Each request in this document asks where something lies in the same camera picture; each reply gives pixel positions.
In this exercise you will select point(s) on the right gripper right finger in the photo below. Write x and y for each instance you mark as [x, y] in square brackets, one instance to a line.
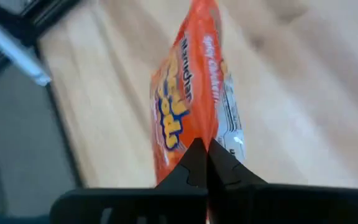
[275, 202]

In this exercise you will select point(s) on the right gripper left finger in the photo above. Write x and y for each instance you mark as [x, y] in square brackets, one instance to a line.
[135, 205]

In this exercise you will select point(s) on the red Saucy Noodle pack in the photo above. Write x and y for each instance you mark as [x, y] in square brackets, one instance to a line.
[191, 77]

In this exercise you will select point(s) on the white metal bar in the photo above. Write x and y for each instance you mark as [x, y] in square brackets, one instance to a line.
[14, 49]

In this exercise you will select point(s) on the black aluminium table frame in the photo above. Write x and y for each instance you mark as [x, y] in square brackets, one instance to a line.
[47, 17]

